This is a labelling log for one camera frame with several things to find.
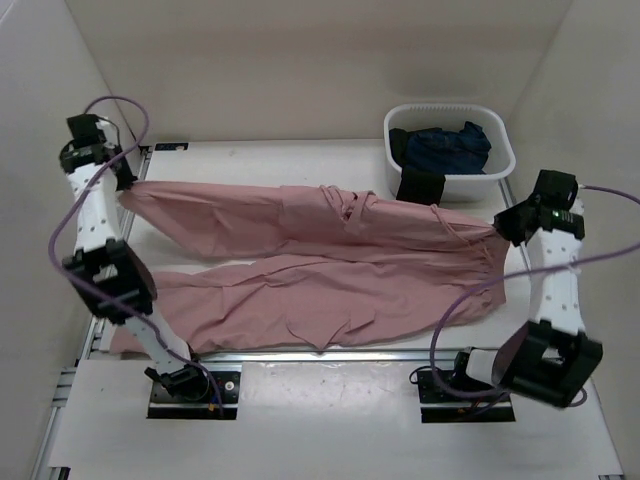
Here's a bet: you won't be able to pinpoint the pink trousers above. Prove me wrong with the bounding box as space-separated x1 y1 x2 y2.
120 181 509 354

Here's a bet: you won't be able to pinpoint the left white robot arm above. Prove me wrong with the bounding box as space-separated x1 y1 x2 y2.
59 113 219 404

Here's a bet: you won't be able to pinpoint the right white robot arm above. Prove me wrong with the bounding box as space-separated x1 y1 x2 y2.
449 170 603 408

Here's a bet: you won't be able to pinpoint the blue label sticker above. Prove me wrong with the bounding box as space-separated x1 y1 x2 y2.
154 142 189 151

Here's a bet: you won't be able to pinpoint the dark blue garment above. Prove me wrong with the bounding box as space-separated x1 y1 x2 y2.
434 121 492 175

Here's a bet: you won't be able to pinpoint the black garment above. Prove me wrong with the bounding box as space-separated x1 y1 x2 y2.
389 128 446 205

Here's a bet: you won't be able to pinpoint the white plastic basket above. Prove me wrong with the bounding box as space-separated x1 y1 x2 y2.
383 103 516 202

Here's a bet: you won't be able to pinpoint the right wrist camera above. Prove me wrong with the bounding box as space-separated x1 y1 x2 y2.
531 170 579 210

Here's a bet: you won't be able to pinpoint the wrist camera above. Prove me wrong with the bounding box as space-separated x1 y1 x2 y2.
66 113 121 149
531 170 579 210

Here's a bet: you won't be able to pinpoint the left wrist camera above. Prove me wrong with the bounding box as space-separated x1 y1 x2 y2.
66 113 121 149

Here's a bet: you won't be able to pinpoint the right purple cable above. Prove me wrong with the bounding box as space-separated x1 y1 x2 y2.
430 184 640 407

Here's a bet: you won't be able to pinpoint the purple cable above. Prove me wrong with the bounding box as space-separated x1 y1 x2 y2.
47 95 224 416
430 184 640 407

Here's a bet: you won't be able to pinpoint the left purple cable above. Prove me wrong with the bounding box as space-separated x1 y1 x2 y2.
47 95 224 416

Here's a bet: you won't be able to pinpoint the aluminium front rail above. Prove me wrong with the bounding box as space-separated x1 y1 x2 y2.
84 347 476 366

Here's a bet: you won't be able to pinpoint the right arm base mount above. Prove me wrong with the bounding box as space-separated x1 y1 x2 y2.
409 367 516 424

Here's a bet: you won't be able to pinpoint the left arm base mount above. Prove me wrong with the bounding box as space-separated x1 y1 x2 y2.
145 365 242 421

